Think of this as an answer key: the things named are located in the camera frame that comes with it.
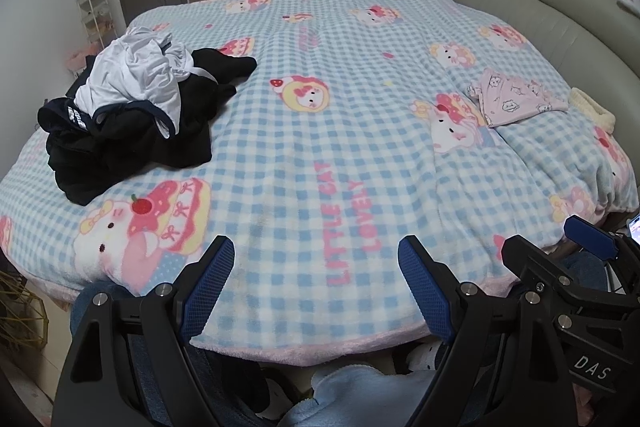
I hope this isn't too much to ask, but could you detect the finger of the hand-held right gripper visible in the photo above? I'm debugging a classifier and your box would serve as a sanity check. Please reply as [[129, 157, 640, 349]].
[[501, 234, 640, 333], [564, 215, 640, 298]]

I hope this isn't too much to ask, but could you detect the navy garment with white print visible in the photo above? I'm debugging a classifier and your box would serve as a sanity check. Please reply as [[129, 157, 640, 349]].
[[37, 97, 103, 142]]

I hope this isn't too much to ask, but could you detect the black garment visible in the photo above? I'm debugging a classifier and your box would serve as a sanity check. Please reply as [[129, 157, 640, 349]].
[[45, 48, 258, 206]]

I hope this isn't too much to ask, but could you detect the pink patterned garment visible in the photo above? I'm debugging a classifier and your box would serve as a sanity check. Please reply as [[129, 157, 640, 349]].
[[467, 68, 569, 128]]

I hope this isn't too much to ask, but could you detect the light blue fleece cloth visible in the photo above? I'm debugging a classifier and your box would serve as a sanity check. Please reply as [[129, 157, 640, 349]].
[[285, 363, 441, 427]]

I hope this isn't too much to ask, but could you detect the white wire rack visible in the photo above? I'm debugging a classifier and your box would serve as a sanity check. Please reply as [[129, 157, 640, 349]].
[[75, 0, 128, 52]]

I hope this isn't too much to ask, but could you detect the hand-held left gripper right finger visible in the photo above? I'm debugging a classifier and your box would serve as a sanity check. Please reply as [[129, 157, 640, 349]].
[[398, 235, 581, 427]]

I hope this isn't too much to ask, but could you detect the gold wire basket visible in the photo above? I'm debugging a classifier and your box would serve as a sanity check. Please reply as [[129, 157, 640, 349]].
[[0, 269, 51, 373]]

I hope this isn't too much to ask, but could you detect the white shirt with navy trim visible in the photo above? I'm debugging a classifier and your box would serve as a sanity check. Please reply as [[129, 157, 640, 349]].
[[75, 27, 221, 138]]

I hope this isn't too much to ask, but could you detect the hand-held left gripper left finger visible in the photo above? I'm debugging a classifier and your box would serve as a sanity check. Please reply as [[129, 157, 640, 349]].
[[52, 235, 236, 427]]

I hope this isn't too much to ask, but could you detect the checkered cartoon printed blanket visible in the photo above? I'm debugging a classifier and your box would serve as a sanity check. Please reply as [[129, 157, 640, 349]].
[[0, 0, 640, 365]]

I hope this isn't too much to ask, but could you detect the cream folded cloth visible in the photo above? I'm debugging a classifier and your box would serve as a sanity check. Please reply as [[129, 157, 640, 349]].
[[570, 88, 617, 134]]

